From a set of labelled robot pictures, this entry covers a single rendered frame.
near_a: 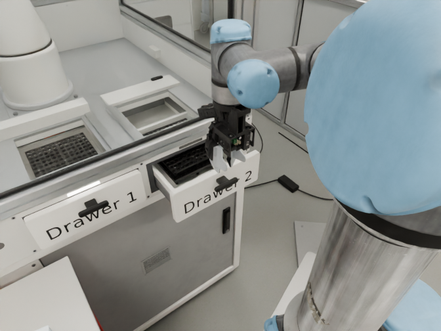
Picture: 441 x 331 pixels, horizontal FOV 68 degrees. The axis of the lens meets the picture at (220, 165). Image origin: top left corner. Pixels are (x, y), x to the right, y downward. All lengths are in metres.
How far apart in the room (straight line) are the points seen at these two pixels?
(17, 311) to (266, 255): 1.23
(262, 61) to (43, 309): 0.73
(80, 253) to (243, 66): 0.74
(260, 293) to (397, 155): 1.57
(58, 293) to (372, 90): 0.86
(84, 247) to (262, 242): 1.09
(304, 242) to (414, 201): 1.71
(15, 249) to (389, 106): 0.88
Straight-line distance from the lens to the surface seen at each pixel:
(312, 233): 1.92
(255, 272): 1.77
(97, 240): 1.04
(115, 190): 0.89
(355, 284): 0.31
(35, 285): 0.97
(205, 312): 1.66
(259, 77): 0.52
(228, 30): 0.61
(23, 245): 0.95
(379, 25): 0.18
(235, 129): 0.69
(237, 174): 0.92
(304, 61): 0.58
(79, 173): 0.84
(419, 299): 0.58
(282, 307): 0.84
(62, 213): 0.88
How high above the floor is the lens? 1.51
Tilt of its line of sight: 41 degrees down
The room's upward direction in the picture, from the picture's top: straight up
